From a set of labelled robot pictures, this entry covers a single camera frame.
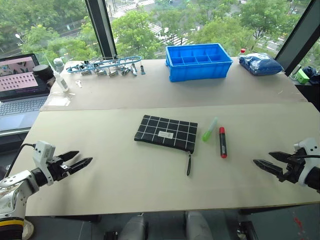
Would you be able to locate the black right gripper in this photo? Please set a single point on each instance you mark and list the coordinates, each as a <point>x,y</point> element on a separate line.
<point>295,167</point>

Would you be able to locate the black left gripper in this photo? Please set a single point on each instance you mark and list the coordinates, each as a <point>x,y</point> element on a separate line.
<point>56,168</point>

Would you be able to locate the red black marker pen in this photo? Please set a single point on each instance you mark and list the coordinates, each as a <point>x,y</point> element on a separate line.
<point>222,145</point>

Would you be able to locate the green highlighter pen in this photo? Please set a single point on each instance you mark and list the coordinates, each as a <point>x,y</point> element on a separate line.
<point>207,135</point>

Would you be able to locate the black white-grid pencil case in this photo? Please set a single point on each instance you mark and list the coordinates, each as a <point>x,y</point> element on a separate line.
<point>162,128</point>

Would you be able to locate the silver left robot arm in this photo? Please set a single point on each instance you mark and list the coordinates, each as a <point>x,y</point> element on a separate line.
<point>15,185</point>

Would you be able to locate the clear plastic sleeve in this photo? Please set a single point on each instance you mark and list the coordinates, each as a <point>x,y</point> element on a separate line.
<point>58,100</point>

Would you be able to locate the small white key piece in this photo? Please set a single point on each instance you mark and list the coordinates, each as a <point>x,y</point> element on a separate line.
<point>79,84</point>

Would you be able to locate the grey laptop computer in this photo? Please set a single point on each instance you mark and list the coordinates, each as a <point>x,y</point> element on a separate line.
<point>20,105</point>

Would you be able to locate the white shoe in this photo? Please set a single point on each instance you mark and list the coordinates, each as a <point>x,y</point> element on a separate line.
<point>28,230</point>

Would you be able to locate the small green box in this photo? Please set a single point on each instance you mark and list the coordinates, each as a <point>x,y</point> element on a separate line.
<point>303,77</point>

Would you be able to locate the black round cylinder device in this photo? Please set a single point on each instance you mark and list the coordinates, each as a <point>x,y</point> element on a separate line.
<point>42,72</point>

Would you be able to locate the clear plastic bottle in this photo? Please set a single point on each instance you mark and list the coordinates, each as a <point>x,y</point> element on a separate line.
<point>58,64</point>

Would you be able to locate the dark blue cloth bundle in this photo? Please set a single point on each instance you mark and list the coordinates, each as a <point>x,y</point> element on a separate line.
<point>313,72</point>

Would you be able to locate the blue filled plastic bag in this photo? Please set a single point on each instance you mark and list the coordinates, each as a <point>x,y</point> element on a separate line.
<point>261,63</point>

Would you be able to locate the red capped bottle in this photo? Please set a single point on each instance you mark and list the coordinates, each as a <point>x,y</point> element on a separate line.
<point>242,51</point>

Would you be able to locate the blue plastic compartment crate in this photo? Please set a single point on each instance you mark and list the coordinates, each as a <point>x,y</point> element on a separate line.
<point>197,70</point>

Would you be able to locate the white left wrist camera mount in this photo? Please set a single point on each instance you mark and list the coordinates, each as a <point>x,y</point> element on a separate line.
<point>42,150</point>

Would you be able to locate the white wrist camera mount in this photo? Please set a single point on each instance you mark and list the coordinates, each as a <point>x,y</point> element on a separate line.
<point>310,147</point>
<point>42,150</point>

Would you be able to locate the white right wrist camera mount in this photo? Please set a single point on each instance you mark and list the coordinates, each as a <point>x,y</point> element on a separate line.
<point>310,147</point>

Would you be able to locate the black window frame post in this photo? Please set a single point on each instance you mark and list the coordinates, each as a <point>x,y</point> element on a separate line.
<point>102,27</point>
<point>297,40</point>

